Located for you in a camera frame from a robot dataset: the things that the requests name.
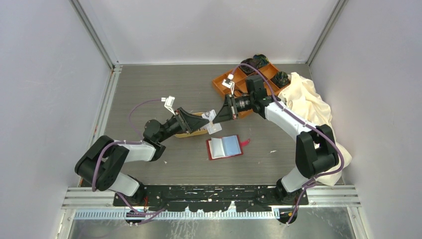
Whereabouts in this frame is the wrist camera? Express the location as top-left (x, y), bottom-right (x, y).
top-left (221, 73), bottom-right (235, 95)
top-left (161, 96), bottom-right (176, 115)

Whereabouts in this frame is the cream cloth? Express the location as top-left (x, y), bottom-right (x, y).
top-left (278, 72), bottom-right (352, 186)

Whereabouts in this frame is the orange compartment tray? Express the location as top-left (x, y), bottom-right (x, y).
top-left (211, 62), bottom-right (288, 99)

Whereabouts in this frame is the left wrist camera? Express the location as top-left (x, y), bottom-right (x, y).
top-left (161, 96), bottom-right (176, 115)

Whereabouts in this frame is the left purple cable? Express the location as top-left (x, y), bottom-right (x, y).
top-left (92, 97), bottom-right (166, 226)

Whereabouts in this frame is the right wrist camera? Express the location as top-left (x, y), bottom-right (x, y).
top-left (221, 73), bottom-right (235, 95)

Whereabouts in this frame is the oval wooden card tray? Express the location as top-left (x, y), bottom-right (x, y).
top-left (174, 116), bottom-right (207, 138)

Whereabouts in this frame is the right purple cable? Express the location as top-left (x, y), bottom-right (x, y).
top-left (230, 62), bottom-right (345, 225)

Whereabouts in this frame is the dark camouflage rolled sock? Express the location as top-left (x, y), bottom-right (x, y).
top-left (271, 71), bottom-right (291, 89)

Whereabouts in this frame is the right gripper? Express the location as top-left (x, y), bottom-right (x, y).
top-left (213, 94), bottom-right (254, 124)

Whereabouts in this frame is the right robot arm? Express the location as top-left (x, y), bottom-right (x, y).
top-left (213, 75), bottom-right (340, 205)

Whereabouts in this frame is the dark green rolled sock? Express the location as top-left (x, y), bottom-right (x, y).
top-left (252, 54), bottom-right (269, 69)

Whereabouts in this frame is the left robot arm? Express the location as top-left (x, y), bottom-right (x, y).
top-left (75, 108), bottom-right (210, 206)

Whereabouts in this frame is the purple cable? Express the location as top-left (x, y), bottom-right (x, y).
top-left (92, 97), bottom-right (166, 226)
top-left (230, 62), bottom-right (345, 225)

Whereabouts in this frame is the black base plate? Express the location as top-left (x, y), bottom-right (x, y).
top-left (113, 185), bottom-right (308, 213)

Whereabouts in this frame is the red card holder wallet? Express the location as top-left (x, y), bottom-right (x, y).
top-left (206, 135), bottom-right (250, 160)

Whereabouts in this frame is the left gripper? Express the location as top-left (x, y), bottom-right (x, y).
top-left (157, 107), bottom-right (209, 143)

